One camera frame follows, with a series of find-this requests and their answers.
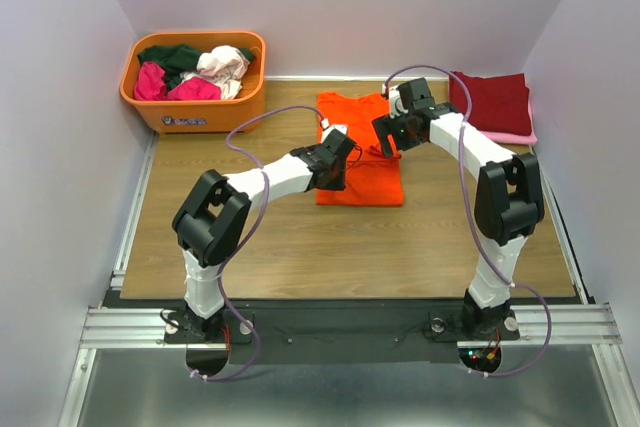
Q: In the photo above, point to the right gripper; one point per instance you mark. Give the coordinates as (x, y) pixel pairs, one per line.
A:
(384, 126)

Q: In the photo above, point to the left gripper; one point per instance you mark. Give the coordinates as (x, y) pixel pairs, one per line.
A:
(338, 183)

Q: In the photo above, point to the orange t-shirt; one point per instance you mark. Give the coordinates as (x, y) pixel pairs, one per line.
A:
(372, 179)

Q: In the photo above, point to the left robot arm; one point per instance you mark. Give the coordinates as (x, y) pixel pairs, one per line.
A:
(211, 220)

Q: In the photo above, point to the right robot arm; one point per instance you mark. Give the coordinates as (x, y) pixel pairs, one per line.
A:
(504, 211)

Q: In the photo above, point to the folded dark red t-shirt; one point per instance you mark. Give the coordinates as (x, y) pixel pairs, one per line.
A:
(499, 104)

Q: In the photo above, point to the folded pink t-shirt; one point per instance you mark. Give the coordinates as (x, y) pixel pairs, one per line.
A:
(509, 138)

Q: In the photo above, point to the pale pink garment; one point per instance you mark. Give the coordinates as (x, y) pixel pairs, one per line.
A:
(224, 67)

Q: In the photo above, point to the orange plastic laundry basket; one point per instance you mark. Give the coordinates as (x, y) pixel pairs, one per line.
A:
(189, 116)

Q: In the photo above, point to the dark green garment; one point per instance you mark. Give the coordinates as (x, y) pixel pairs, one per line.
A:
(174, 59)

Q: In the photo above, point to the magenta garment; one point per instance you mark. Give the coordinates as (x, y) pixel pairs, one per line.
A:
(150, 86)

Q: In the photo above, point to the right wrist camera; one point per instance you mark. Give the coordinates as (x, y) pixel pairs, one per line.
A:
(392, 96)

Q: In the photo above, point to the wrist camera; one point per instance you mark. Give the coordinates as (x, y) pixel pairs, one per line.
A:
(327, 127)
(392, 96)

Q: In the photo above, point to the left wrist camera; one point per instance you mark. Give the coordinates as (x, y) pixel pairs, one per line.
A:
(327, 127)

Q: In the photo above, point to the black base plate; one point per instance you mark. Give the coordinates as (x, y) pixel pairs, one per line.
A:
(346, 331)

